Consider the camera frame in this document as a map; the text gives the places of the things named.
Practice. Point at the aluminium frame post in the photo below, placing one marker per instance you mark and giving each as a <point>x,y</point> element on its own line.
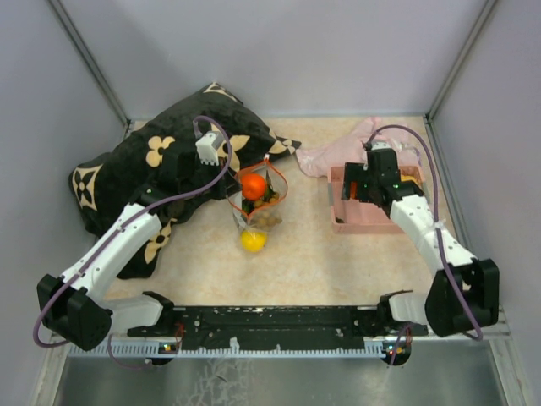
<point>85,54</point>
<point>468,45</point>

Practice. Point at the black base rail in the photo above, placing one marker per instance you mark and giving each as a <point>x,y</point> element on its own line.
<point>344,331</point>

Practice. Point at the aluminium frame post left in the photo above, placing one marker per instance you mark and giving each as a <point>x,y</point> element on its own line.
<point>85,54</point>

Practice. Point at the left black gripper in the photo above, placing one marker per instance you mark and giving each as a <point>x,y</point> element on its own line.
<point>226,186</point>

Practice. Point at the yellow lemon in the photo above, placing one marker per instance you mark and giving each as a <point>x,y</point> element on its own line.
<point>253,241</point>

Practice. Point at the pink plastic basket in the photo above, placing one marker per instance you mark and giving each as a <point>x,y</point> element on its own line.
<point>354,217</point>

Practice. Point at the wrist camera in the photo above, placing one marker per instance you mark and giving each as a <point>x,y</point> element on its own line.
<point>208,146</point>
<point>378,145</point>

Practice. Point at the brown longan bunch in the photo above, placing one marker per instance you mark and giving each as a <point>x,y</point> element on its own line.
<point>263,214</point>

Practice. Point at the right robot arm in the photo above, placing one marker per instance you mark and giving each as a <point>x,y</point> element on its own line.
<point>465,292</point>

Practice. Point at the black floral pillow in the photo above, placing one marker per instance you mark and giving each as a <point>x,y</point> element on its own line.
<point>132,171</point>

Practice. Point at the clear zip top bag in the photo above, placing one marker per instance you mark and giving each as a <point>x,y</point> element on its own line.
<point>276,182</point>

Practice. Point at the aluminium frame post right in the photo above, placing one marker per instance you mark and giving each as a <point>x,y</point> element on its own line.
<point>468,45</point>

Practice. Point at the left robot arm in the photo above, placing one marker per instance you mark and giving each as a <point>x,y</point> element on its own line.
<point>72,305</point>

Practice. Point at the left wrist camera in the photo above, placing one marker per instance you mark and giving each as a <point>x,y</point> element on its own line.
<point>208,146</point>

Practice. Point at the pink crumpled cloth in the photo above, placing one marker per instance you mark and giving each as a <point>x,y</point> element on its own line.
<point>316,162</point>

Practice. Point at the yellow orange fruit right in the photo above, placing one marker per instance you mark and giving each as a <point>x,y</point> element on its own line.
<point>407,177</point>

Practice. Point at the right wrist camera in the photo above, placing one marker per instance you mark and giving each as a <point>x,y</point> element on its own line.
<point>378,145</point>

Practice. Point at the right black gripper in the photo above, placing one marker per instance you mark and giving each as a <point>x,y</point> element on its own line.
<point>354,172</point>

